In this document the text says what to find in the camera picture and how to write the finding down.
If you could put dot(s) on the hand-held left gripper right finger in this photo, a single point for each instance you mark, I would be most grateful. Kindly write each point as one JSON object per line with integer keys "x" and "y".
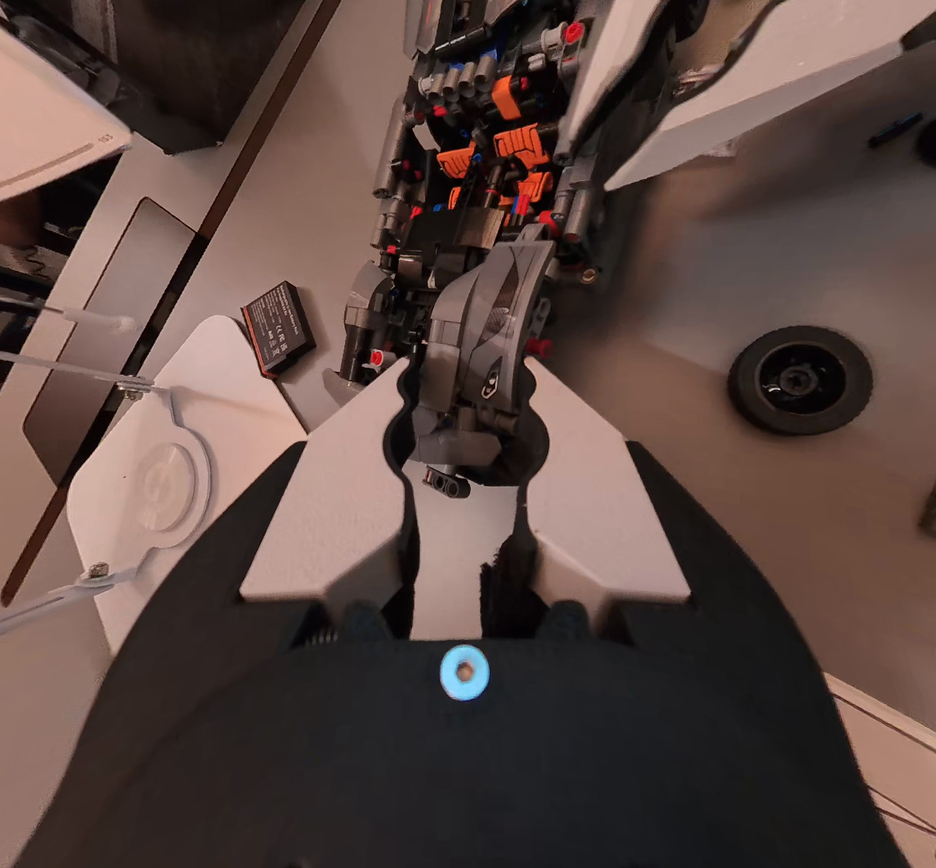
{"x": 607, "y": 517}

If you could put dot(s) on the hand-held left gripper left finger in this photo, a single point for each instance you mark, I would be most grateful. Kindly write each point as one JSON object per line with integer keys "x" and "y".
{"x": 329, "y": 517}

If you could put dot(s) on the white book stand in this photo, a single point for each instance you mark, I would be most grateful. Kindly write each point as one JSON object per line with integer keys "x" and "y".
{"x": 219, "y": 400}

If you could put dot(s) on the black battery pack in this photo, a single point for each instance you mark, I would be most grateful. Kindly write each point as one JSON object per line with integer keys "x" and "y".
{"x": 278, "y": 330}

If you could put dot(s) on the grey rounded mat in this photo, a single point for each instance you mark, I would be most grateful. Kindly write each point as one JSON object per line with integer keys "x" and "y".
{"x": 131, "y": 261}

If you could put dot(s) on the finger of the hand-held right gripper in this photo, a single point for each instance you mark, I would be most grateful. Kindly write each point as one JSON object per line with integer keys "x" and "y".
{"x": 629, "y": 5}
{"x": 826, "y": 41}

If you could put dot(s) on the grey lego car model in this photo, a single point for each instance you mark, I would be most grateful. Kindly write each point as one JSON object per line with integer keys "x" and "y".
{"x": 490, "y": 312}

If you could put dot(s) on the black lego axle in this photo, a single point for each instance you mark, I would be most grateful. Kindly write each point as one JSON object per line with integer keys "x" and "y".
{"x": 893, "y": 131}

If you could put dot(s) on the lego instruction booklet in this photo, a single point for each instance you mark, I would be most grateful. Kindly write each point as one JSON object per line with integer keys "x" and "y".
{"x": 51, "y": 129}

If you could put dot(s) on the black lego wheel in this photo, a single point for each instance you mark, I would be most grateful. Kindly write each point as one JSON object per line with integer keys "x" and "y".
{"x": 753, "y": 385}

